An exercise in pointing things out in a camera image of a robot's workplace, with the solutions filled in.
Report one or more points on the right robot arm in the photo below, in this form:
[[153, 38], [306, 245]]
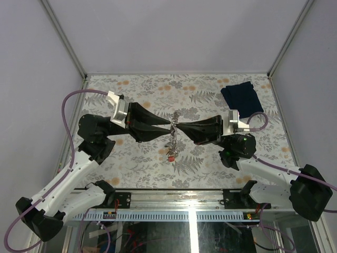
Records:
[[302, 189]]

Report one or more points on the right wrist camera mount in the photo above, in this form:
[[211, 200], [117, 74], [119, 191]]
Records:
[[234, 125]]

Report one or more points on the white slotted cable duct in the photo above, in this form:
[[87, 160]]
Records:
[[128, 215]]

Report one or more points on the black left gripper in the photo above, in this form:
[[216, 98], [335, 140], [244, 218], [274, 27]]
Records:
[[139, 122]]

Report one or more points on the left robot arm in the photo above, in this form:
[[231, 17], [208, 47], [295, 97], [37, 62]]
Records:
[[46, 212]]

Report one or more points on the dark blue folded cloth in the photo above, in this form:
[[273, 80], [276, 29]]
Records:
[[242, 97]]

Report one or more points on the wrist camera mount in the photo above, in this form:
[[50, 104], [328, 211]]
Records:
[[120, 108], [234, 125]]

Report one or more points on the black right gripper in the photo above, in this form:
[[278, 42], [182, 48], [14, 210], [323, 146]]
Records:
[[204, 132]]

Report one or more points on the metal base rail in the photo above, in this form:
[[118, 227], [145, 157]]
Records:
[[177, 199]]

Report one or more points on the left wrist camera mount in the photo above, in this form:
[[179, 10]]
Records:
[[120, 108]]

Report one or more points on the large metal keyring disc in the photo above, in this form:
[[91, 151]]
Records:
[[172, 148]]

